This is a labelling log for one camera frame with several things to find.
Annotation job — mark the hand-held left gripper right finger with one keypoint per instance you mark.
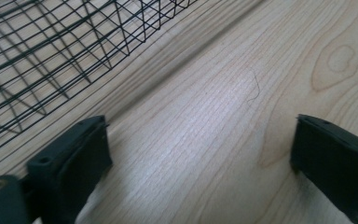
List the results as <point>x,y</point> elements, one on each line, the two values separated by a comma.
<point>335,158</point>

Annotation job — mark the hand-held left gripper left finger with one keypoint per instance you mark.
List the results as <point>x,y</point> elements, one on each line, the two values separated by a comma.
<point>68,165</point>

